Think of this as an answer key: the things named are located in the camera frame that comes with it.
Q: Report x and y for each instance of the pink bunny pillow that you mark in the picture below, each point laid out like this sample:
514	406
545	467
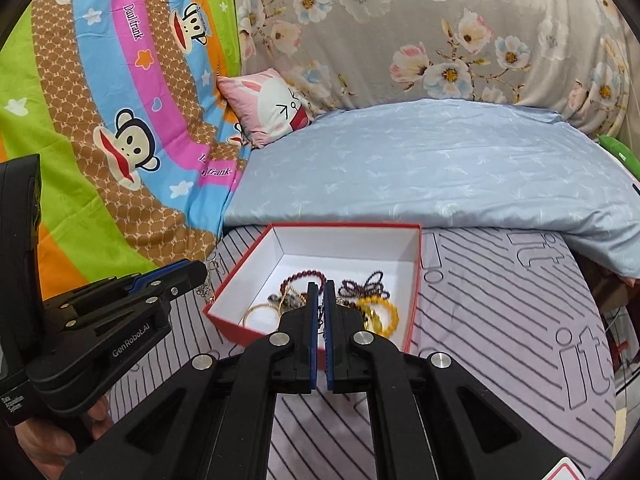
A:
270	105

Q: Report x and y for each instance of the green object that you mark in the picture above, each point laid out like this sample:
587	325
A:
617	147

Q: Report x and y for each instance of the silver metal link watch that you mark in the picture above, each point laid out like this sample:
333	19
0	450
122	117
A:
292	300

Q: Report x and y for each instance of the gold bangle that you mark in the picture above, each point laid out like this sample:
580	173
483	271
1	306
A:
260	306

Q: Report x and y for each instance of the grey striped bed sheet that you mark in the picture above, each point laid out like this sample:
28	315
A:
500	335

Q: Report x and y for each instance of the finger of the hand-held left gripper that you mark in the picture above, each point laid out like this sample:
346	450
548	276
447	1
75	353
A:
150	277
140	305

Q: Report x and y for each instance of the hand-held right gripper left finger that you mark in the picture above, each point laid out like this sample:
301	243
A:
312	350

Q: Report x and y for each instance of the light blue pillow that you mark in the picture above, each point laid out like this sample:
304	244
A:
425	170

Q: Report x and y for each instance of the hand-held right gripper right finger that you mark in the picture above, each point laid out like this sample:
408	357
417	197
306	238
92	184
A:
328	355

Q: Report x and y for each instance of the person's left hand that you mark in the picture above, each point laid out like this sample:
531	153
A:
45	440

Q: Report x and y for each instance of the grey floral quilt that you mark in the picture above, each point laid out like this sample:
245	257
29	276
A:
400	10

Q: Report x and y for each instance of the red cardboard box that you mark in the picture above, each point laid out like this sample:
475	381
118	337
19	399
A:
350	245

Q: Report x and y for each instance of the cartoon monkey printed blanket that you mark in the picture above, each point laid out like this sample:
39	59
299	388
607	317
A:
100	85

